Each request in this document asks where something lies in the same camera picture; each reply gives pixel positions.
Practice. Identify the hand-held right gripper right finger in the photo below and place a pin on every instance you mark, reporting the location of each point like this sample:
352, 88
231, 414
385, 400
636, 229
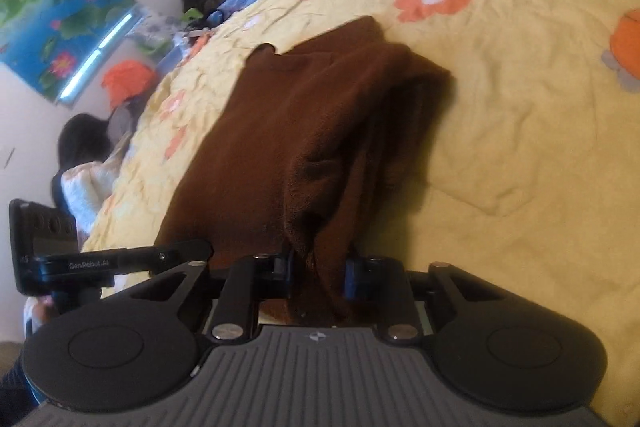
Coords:
352, 277

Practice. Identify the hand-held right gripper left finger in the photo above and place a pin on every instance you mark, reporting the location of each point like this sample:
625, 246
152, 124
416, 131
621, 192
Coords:
287, 274

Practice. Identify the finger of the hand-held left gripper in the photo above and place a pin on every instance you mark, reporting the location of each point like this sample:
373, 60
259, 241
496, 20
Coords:
170, 254

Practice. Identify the brown fleece garment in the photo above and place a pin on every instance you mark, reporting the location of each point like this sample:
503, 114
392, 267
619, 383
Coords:
320, 147

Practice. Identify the orange cloth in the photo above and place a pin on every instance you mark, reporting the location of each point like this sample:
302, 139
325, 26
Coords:
127, 82

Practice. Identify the yellow floral blanket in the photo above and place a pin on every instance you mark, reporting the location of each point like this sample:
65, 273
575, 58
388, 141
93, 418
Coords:
525, 132

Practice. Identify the dark shoes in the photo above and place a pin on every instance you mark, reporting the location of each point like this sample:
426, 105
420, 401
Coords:
200, 2

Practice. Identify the lotus pond wall poster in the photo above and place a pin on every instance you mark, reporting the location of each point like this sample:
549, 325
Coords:
55, 17

